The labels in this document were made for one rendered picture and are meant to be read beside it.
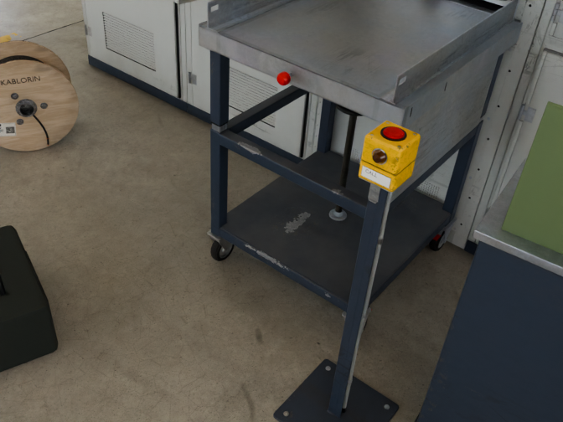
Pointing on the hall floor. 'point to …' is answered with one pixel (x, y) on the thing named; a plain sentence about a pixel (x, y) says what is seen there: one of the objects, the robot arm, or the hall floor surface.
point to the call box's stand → (369, 406)
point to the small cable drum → (34, 97)
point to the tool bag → (22, 306)
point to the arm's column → (501, 346)
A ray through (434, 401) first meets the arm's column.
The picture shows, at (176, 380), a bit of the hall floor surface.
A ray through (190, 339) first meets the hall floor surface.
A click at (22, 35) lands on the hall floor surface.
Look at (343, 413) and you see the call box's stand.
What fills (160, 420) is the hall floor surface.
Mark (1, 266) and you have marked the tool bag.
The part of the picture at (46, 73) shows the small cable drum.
